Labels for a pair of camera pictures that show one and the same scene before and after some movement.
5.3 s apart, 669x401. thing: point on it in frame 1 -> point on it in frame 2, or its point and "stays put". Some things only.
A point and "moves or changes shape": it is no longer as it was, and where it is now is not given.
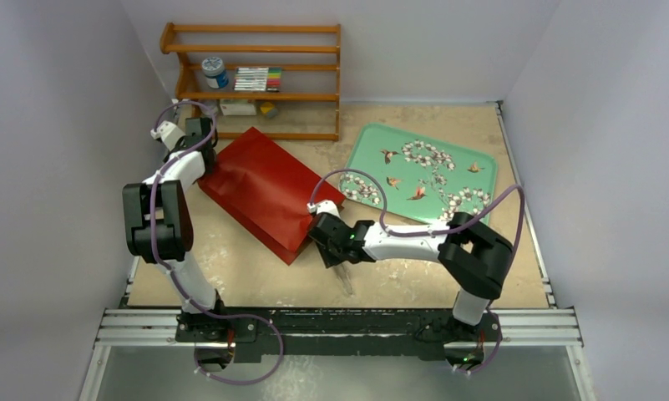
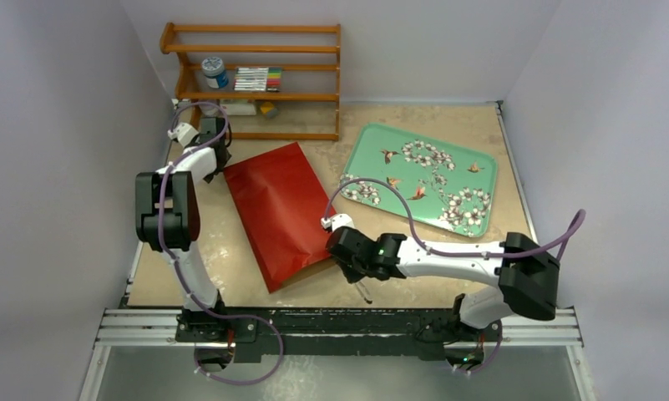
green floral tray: x=421 y=176 stays put
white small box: x=238 y=109 stays put
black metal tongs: x=343 y=276 moves or changes shape
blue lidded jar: x=215 y=73 stays put
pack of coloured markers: x=257 y=78 stays put
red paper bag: x=266 y=192 moves or changes shape
